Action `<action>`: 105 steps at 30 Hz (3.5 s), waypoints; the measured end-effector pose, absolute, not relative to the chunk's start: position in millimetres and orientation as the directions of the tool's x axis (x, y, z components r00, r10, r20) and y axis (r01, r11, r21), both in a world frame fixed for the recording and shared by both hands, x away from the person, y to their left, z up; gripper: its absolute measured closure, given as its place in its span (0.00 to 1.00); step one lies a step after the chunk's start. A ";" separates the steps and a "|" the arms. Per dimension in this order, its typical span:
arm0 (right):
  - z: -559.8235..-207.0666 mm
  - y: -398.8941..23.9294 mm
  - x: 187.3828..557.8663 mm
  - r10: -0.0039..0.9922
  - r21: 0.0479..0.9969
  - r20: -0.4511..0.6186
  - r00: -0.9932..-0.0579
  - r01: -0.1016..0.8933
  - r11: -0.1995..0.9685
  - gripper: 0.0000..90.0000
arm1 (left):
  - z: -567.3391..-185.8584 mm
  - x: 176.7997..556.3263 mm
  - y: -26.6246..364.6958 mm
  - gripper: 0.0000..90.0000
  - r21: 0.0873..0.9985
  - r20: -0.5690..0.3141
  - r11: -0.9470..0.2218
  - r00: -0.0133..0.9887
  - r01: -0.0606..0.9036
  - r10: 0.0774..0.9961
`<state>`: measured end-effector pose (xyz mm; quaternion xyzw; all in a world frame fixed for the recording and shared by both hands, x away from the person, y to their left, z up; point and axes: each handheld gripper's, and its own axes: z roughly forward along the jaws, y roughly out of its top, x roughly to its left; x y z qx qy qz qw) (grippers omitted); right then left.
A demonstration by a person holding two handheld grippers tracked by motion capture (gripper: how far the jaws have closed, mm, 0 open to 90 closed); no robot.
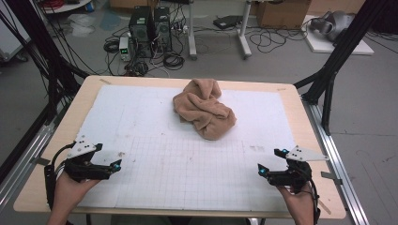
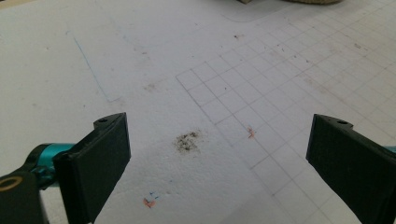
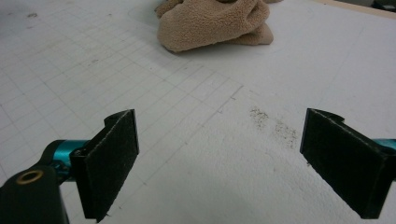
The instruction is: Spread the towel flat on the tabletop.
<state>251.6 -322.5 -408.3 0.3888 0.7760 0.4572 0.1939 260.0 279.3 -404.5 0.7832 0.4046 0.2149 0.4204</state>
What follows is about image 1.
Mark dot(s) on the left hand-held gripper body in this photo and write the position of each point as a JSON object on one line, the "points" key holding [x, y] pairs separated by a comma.
{"points": [[82, 148]]}

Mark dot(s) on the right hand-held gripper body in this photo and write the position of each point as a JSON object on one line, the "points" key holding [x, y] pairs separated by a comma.
{"points": [[297, 176]]}

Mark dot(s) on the light brown towel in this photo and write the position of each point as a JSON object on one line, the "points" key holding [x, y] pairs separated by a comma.
{"points": [[203, 109]]}

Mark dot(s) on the person's right hand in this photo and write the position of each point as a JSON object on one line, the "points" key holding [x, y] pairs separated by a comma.
{"points": [[297, 201]]}

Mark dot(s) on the person's left hand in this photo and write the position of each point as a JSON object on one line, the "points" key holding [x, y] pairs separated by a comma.
{"points": [[70, 193]]}

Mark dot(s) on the thin wooden stick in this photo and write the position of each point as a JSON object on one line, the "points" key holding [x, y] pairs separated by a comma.
{"points": [[322, 204]]}

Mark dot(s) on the black tape strip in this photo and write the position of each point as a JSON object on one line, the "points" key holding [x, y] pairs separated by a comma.
{"points": [[42, 161]]}

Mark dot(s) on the white grid mat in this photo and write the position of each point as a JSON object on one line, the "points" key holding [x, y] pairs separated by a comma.
{"points": [[175, 156]]}

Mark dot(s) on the small white power supply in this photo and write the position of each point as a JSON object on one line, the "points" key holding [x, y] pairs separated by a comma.
{"points": [[125, 48]]}

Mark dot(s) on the black metal stand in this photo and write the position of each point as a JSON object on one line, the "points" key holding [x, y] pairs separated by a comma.
{"points": [[338, 59], [37, 43]]}

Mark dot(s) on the white floor board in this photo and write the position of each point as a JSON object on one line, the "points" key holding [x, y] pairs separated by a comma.
{"points": [[325, 47]]}

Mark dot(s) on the clear plastic bag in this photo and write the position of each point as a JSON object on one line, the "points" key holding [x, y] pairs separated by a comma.
{"points": [[81, 25]]}

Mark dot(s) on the large black computer tower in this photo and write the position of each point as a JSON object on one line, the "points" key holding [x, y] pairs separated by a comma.
{"points": [[140, 28]]}

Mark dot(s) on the white cabinet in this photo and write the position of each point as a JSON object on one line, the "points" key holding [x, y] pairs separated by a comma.
{"points": [[11, 37]]}

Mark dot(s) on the slim black computer tower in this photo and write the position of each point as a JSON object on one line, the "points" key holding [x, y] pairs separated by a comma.
{"points": [[162, 28]]}

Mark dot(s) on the cardboard box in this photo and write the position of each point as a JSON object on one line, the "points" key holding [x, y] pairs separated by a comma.
{"points": [[281, 14]]}

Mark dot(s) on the grey rounded machine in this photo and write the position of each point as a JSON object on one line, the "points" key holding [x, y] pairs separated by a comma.
{"points": [[334, 23]]}

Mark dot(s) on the flat black device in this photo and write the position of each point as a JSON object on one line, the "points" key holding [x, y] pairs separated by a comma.
{"points": [[226, 22]]}

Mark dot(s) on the round white table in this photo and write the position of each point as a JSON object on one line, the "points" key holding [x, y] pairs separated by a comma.
{"points": [[68, 7]]}

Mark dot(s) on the grey metal bracket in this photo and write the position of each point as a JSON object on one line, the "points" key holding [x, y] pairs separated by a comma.
{"points": [[330, 176]]}

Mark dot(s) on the aluminium rail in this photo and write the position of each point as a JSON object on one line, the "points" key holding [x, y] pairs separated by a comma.
{"points": [[334, 162], [28, 153]]}

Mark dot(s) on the white desk frame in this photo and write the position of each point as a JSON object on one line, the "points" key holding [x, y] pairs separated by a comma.
{"points": [[244, 31]]}

